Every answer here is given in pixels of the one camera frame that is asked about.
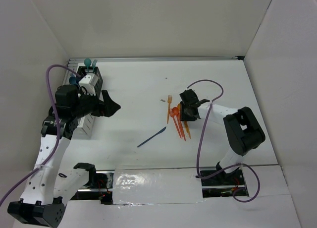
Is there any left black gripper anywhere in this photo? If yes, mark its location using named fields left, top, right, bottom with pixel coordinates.
left=72, top=88, right=121, bottom=119

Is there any blue spoon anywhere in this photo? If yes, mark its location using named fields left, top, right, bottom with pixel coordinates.
left=68, top=76, right=79, bottom=86

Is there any teal spoon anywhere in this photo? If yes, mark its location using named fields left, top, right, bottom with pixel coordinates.
left=84, top=58, right=92, bottom=73

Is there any orange fork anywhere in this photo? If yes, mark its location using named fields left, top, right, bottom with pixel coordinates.
left=169, top=109, right=182, bottom=138

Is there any yellow fork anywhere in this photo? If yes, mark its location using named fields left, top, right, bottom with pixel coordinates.
left=167, top=95, right=172, bottom=123

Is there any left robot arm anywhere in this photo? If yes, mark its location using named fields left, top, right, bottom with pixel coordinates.
left=7, top=85, right=121, bottom=228

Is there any blue knife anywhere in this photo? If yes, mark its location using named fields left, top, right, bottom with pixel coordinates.
left=137, top=126, right=166, bottom=148

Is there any white utensil caddy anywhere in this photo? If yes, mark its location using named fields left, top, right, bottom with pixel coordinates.
left=74, top=114, right=95, bottom=139

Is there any black utensil caddy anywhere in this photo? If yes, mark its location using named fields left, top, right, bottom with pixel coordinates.
left=75, top=66, right=103, bottom=98

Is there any white taped paper sheet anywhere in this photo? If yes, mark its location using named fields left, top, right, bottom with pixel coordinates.
left=112, top=168, right=204, bottom=205

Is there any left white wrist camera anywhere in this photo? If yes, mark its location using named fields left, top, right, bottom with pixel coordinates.
left=79, top=73, right=99, bottom=96

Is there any aluminium frame rail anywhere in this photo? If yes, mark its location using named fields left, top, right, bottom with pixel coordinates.
left=67, top=56, right=245, bottom=64

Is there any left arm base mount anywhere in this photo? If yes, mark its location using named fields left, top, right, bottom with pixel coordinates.
left=70, top=171, right=114, bottom=205

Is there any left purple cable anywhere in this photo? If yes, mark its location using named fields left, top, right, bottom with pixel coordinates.
left=0, top=64, right=82, bottom=206

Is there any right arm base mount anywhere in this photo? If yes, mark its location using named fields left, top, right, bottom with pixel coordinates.
left=195, top=169, right=249, bottom=198

